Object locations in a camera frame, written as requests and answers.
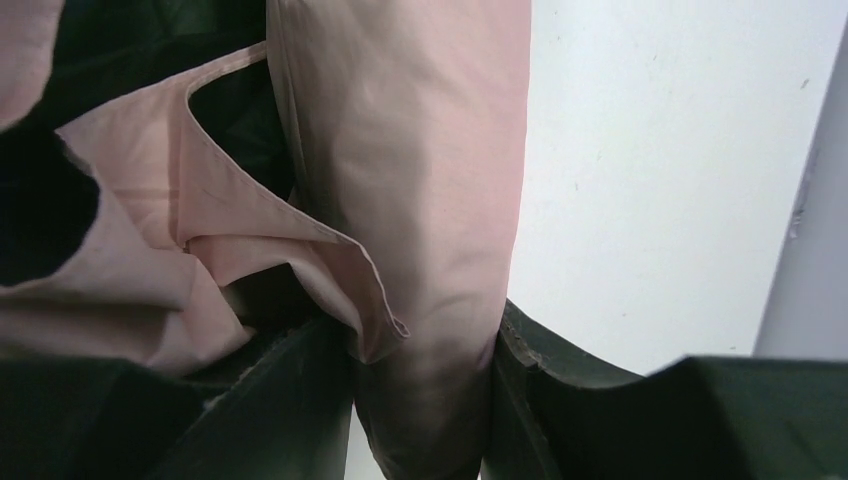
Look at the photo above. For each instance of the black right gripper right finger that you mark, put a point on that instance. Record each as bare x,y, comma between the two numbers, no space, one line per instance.
561,413

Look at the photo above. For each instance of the pink folding umbrella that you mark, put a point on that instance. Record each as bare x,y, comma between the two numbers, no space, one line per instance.
180,177

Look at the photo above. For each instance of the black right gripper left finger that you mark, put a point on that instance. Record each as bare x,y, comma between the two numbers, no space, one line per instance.
279,408

